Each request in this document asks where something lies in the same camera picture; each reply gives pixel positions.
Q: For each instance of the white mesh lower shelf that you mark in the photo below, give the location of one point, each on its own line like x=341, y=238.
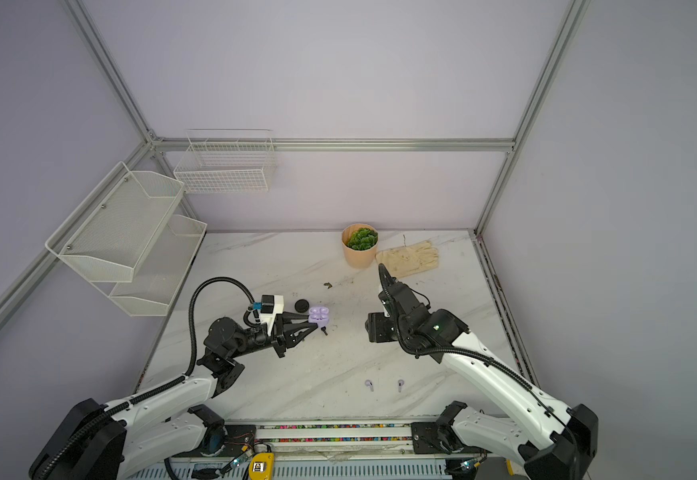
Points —
x=158, y=282

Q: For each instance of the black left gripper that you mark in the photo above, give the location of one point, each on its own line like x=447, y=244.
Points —
x=279, y=335

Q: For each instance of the white mesh upper shelf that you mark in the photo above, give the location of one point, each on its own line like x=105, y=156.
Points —
x=108, y=237

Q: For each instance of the purple earbud charging case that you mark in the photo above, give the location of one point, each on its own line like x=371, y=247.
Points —
x=319, y=316

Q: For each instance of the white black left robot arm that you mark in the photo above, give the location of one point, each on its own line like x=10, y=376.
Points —
x=115, y=439

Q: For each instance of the white wire basket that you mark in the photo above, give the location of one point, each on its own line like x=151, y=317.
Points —
x=227, y=161

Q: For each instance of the black round charging case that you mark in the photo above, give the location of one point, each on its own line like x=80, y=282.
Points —
x=302, y=306

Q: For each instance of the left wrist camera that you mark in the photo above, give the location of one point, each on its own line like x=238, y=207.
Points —
x=266, y=310

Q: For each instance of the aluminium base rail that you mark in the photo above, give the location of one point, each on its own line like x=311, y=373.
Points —
x=354, y=433

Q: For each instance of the yellow tag box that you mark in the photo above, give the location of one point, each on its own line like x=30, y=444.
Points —
x=261, y=466

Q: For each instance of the orange pot with green plant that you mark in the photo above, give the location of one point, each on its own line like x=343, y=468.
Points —
x=360, y=244

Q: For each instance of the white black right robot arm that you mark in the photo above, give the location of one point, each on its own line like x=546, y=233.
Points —
x=543, y=435

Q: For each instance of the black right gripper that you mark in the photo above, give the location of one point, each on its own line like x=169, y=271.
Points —
x=396, y=302

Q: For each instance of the white mesh shelf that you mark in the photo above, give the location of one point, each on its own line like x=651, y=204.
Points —
x=158, y=282
x=108, y=237

